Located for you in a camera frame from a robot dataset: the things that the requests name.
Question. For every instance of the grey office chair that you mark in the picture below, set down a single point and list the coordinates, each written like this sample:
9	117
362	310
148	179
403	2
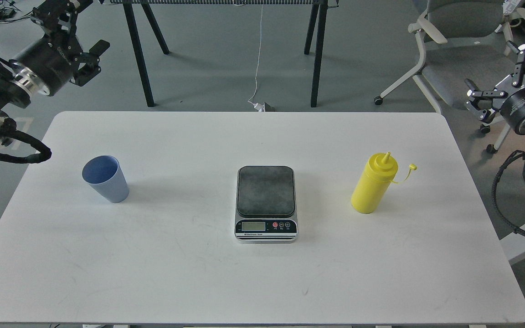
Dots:
458	40

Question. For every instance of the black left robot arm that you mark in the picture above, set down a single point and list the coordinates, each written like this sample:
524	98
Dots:
15	146

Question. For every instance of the white power adapter on floor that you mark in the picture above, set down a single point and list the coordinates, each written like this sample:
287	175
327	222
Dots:
263	107

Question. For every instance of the yellow squeeze bottle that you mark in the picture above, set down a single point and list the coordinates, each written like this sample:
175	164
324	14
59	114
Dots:
378	174

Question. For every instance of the blue ribbed plastic cup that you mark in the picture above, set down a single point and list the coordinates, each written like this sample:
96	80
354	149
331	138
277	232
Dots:
104	174

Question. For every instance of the digital kitchen scale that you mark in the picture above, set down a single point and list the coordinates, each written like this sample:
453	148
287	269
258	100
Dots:
266	210

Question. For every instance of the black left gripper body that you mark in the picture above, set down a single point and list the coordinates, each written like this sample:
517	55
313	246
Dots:
51	60

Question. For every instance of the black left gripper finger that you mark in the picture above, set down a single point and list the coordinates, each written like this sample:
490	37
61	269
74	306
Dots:
85	65
59	16

